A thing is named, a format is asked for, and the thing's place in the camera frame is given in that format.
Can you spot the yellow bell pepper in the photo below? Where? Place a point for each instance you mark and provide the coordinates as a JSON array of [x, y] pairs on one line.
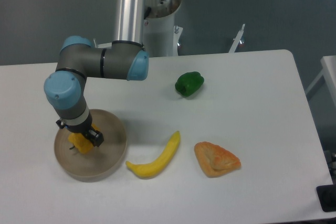
[[81, 144]]

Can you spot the white left base strut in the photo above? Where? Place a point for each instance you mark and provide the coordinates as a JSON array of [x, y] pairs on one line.
[[103, 45]]

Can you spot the beige round plate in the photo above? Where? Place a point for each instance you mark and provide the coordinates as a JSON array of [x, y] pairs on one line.
[[100, 162]]

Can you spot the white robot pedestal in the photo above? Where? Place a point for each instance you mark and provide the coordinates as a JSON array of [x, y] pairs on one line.
[[160, 33]]

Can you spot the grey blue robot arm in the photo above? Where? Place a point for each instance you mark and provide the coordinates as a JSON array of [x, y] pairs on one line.
[[126, 59]]

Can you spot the white right base strut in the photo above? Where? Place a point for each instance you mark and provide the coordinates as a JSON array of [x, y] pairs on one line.
[[237, 40]]

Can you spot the black device at table edge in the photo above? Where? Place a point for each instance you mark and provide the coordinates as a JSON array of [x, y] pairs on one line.
[[326, 195]]

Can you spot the yellow banana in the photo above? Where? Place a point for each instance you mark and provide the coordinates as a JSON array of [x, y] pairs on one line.
[[152, 169]]

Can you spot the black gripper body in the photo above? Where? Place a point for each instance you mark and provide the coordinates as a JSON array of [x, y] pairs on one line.
[[82, 128]]

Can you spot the white base strut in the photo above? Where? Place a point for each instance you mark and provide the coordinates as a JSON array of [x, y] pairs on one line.
[[103, 45], [237, 40]]

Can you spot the orange triangular pastry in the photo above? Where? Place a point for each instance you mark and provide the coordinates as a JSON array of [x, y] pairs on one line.
[[214, 160]]

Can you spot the green bell pepper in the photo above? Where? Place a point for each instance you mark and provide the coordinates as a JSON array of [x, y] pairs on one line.
[[188, 83]]

